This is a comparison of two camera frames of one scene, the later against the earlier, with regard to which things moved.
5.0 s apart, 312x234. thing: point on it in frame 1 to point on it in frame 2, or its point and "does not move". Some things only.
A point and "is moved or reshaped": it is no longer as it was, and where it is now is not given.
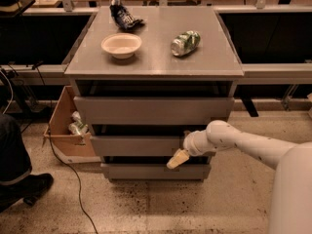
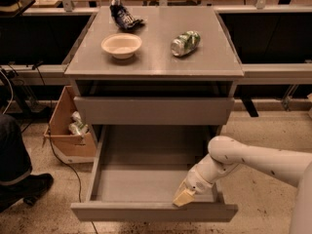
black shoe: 27,190 does not move
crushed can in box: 77,127 does not move
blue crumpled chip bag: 124,19 does not move
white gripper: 189,145 to 195,181
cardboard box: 67,145 does not move
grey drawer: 136,145 is moved or reshaped
